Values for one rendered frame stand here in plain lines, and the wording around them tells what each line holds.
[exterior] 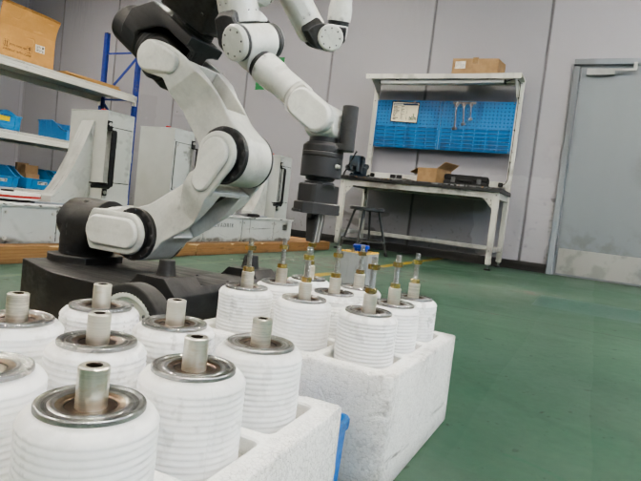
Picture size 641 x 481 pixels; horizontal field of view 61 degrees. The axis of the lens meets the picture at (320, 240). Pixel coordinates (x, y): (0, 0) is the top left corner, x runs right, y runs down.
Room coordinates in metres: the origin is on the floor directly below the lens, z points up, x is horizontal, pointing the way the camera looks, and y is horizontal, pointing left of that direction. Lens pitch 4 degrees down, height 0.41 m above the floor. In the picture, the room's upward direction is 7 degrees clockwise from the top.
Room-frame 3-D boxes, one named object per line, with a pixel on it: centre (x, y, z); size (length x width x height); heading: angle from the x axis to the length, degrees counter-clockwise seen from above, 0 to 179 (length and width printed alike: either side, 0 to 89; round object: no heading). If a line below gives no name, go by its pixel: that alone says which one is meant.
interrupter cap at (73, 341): (0.54, 0.21, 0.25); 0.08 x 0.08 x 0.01
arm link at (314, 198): (1.18, 0.01, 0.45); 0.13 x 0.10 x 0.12; 140
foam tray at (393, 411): (1.03, -0.04, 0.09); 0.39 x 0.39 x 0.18; 63
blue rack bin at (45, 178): (5.64, 3.06, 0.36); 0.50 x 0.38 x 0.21; 65
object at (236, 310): (0.97, 0.12, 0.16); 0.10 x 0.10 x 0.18
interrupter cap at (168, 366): (0.49, 0.10, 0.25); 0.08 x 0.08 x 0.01
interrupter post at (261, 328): (0.60, 0.05, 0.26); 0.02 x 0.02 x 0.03
